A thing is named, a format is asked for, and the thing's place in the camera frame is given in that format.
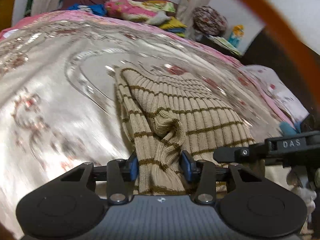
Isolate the beige striped knit sweater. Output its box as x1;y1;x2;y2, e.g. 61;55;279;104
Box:
116;65;255;195

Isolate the right gloved hand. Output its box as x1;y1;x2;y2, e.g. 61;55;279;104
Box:
286;166;317;215

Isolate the white pink floral pillow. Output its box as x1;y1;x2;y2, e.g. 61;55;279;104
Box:
239;65;309;124

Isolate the floral satin bedspread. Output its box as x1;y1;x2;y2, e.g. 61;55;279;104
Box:
1;11;286;237

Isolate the stack of papers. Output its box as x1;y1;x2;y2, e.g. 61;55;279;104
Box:
207;35;242;56

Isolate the yellow blue carton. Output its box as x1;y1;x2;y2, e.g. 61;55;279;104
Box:
228;24;245;48

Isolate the yellow folded blanket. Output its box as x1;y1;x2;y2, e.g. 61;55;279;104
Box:
158;17;187;38

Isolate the dark floral bundle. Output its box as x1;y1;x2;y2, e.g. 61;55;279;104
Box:
193;6;228;36

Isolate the pink floral folded quilt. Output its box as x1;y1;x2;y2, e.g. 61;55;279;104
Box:
104;0;176;25

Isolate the blue garment on bed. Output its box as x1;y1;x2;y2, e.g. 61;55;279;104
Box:
67;4;107;16

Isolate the wooden cabinet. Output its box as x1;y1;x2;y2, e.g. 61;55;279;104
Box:
0;0;15;31

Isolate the orange wooden frame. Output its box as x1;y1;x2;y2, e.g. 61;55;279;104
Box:
240;0;319;109

